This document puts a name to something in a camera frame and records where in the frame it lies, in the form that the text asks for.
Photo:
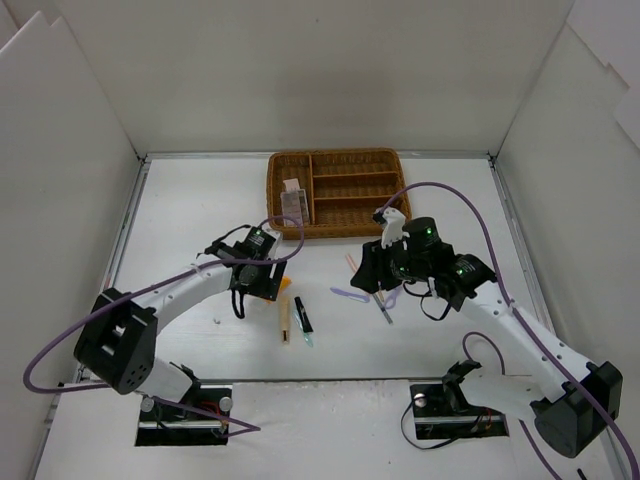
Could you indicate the black makeup tube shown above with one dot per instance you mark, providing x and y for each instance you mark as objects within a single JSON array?
[{"x": 300, "y": 309}]

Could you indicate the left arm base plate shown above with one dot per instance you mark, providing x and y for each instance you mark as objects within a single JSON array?
[{"x": 161, "y": 425}]

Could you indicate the clear mauve eyeshadow palette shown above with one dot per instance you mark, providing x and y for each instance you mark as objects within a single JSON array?
[{"x": 295, "y": 207}]

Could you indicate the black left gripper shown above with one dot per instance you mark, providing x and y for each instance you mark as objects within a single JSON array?
[{"x": 270, "y": 282}]

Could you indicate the mint green eyebrow razor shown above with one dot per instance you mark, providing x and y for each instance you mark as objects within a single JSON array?
[{"x": 307, "y": 338}]

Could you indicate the brown wicker divided tray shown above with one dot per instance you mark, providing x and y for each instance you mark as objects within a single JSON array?
[{"x": 343, "y": 188}]

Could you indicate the purple eyebrow razor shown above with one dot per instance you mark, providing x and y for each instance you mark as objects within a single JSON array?
[{"x": 350, "y": 295}]

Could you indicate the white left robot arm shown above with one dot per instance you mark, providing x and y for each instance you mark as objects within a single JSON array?
[{"x": 119, "y": 344}]

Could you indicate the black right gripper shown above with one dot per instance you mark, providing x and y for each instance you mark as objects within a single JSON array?
[{"x": 372, "y": 267}]

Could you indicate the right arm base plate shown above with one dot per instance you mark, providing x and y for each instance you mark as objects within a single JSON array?
[{"x": 433, "y": 418}]

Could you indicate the beige concealer tube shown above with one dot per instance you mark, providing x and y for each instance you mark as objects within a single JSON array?
[{"x": 284, "y": 319}]

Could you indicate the grey makeup pencil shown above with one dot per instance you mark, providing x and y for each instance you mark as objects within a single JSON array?
[{"x": 381, "y": 306}]

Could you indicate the pink rectangular compact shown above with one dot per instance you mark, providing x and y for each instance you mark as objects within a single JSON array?
[{"x": 291, "y": 185}]

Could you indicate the orange sunscreen tube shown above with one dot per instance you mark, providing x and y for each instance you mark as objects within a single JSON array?
[{"x": 285, "y": 282}]

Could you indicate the purple small scissors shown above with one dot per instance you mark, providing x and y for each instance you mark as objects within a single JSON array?
[{"x": 391, "y": 297}]

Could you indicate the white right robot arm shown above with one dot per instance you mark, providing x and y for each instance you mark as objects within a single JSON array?
[{"x": 567, "y": 394}]

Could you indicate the pink makeup pen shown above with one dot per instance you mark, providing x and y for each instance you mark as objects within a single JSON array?
[{"x": 351, "y": 263}]

